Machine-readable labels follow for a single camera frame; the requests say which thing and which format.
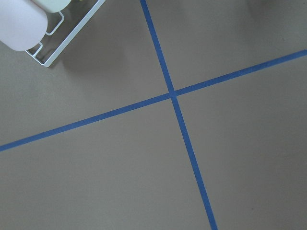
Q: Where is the white cup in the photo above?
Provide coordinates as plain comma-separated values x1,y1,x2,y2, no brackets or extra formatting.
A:
33,0,71,13

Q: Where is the pink cup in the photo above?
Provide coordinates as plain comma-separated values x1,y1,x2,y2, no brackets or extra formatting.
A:
0,0,47,51

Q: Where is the white wire cup rack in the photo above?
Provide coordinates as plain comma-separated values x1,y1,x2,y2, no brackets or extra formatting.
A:
26,0,105,68

